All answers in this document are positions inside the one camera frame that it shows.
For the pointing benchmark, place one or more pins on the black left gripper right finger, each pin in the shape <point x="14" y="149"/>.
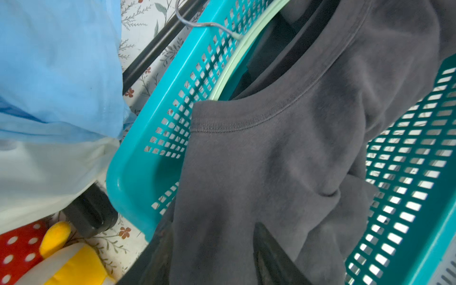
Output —
<point x="272" y="264"/>

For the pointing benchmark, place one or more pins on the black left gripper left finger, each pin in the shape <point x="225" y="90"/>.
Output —
<point x="158" y="268"/>

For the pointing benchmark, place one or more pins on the dark grey t-shirt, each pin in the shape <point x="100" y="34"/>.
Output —
<point x="289" y="159"/>

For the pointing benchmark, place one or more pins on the white t-shirt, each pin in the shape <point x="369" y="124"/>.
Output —
<point x="38" y="180"/>

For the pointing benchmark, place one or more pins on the light blue t-shirt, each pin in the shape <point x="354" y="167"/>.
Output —
<point x="61" y="76"/>

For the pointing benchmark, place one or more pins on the pale green hanger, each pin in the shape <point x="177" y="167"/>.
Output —
<point x="219" y="43"/>

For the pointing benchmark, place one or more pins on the black clothes rack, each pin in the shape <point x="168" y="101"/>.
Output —
<point x="92" y="213"/>

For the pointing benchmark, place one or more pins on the yellow plush toy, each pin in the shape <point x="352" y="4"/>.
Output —
<point x="36" y="255"/>

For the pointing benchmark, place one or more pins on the teal perforated tray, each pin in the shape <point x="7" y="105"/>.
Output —
<point x="143" y="177"/>

